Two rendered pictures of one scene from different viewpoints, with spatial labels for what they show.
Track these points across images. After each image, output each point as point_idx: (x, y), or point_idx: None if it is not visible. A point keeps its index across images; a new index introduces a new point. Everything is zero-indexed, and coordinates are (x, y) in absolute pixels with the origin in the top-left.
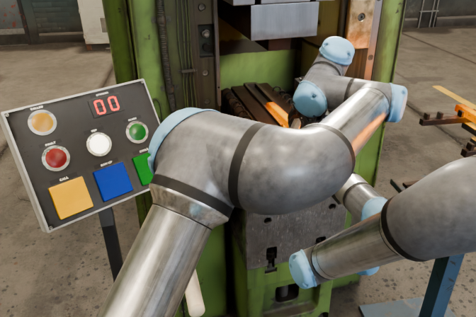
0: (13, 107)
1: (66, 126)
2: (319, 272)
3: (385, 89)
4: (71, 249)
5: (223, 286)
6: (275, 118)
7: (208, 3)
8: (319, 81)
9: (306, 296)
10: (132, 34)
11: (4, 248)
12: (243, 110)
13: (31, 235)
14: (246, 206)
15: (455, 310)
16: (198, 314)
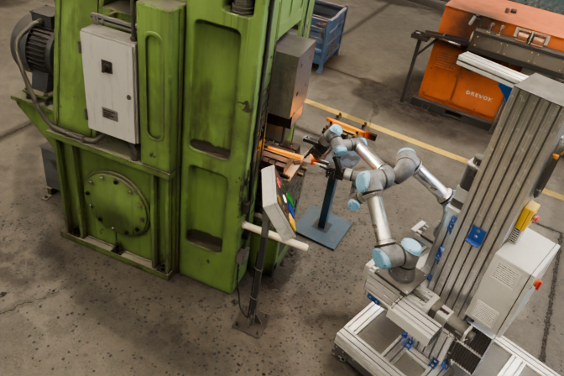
0: None
1: (280, 197)
2: (362, 202)
3: (362, 141)
4: (111, 308)
5: None
6: (283, 155)
7: (264, 116)
8: (343, 144)
9: None
10: (180, 134)
11: (59, 344)
12: (270, 157)
13: (63, 324)
14: (386, 188)
15: (321, 207)
16: (307, 248)
